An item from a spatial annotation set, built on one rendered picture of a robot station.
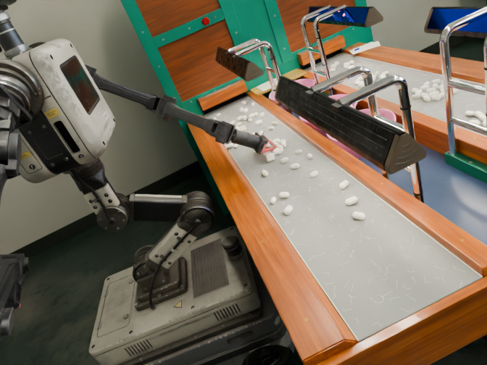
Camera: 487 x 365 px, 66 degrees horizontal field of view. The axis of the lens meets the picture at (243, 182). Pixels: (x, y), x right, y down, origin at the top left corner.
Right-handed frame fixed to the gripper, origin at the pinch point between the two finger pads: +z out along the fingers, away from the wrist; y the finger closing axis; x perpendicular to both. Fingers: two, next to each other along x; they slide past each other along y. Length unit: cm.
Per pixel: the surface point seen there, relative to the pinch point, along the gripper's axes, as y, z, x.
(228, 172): -3.8, -17.6, 14.5
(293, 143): -0.5, 7.1, -4.0
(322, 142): -15.1, 10.8, -10.6
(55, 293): 94, -72, 165
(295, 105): -44, -21, -23
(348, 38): 86, 62, -62
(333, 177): -36.3, 6.7, -3.7
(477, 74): -20, 61, -55
